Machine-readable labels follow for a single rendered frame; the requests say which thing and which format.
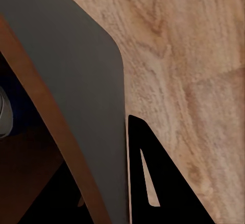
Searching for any can of soda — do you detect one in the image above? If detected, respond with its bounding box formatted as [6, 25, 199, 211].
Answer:
[0, 69, 44, 138]

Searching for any trash can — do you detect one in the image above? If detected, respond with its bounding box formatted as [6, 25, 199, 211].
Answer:
[0, 0, 130, 224]

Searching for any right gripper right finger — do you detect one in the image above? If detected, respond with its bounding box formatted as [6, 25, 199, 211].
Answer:
[128, 115, 215, 224]

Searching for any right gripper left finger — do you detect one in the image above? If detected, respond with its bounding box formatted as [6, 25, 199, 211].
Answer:
[18, 160, 94, 224]

